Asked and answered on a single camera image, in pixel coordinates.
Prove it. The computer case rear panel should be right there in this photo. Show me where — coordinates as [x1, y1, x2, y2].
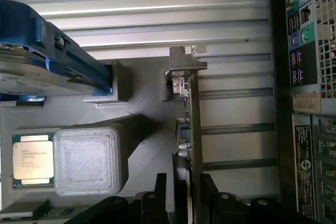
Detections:
[268, 0, 336, 224]

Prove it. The beige wooden label tag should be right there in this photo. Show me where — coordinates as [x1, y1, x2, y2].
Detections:
[292, 92, 322, 113]

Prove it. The green gpu card with bracket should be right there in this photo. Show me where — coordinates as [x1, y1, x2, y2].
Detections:
[165, 45, 208, 224]

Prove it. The silver cpu chip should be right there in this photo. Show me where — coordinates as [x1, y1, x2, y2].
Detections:
[12, 134, 56, 186]

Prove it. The hard disk in blue caddy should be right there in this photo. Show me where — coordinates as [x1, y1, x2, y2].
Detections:
[0, 0, 114, 102]

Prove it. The grey printed parts rack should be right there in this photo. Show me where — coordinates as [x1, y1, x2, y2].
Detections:
[0, 60, 195, 224]

